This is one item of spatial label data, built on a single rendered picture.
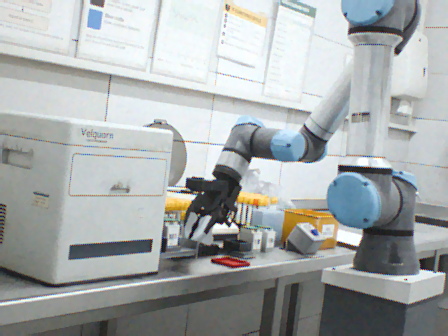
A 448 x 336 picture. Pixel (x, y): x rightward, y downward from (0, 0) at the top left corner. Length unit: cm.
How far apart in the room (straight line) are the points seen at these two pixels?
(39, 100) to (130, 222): 72
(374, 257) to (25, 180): 77
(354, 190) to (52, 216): 61
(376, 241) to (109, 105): 98
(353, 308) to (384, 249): 15
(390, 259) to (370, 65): 43
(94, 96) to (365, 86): 94
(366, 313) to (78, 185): 70
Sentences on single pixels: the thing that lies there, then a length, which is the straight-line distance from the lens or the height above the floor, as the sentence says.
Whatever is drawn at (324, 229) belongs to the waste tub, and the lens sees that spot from 209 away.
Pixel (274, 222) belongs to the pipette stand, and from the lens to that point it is 203.
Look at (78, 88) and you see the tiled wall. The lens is 211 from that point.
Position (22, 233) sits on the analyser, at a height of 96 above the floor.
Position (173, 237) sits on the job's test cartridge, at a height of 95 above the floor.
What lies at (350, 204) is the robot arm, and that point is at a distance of 149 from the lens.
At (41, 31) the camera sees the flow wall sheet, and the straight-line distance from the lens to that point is 202.
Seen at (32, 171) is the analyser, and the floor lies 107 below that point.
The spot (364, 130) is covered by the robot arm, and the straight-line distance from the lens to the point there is 150.
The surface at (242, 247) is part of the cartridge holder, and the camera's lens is 179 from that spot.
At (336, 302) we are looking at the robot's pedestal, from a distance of 164.
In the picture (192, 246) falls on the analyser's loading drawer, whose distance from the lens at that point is 159.
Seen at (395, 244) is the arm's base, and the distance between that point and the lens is 162.
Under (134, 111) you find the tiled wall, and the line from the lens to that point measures 228.
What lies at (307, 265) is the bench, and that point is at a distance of 191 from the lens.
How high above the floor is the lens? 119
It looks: 3 degrees down
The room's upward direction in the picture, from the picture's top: 7 degrees clockwise
